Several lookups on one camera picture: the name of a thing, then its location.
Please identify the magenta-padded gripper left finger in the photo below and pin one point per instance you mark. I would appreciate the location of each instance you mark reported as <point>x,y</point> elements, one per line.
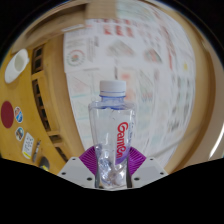
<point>76,168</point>

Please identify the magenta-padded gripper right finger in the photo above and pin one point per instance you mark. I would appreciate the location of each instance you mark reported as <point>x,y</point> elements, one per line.
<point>146,168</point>

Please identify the clear plastic water bottle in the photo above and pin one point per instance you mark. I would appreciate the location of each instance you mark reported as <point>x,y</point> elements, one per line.
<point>110,133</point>

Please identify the white printed card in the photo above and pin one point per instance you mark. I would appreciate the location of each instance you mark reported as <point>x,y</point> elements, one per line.
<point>28,145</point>

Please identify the round dark blue badge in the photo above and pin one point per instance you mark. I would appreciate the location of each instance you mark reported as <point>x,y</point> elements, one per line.
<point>19,133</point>

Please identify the wooden slatted railing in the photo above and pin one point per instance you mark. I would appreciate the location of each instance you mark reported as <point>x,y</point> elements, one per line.
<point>45,100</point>

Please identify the round blue orange badge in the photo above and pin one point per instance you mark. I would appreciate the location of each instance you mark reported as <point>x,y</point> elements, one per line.
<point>18,114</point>

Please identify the flat round red coaster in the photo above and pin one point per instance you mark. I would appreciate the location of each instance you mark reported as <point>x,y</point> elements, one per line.
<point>7,115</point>

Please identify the white cup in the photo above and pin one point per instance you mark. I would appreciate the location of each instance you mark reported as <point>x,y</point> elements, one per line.
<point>16,66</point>

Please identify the paper wall posters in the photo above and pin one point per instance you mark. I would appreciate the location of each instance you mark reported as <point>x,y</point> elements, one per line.
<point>150,83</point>

